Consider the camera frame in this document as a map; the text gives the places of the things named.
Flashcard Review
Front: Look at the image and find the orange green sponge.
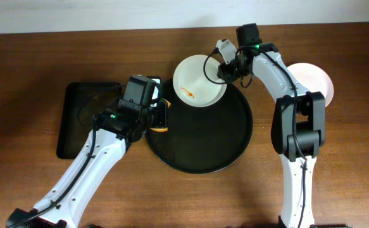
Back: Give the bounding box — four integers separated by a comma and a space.
150, 99, 171, 132

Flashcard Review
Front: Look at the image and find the white plate with ketchup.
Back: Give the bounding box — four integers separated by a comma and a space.
173, 54, 227, 108

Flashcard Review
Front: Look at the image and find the pink plate with ketchup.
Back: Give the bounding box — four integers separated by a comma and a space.
287, 63, 334, 107

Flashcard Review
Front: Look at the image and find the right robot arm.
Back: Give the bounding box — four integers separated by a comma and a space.
214, 23, 325, 227

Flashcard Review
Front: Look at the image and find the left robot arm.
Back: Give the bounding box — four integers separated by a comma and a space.
6, 75, 170, 227

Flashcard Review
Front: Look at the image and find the rectangular black tray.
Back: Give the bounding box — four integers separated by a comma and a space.
56, 82, 122, 159

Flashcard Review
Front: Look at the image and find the round black tray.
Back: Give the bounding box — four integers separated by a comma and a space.
146, 80, 253, 174

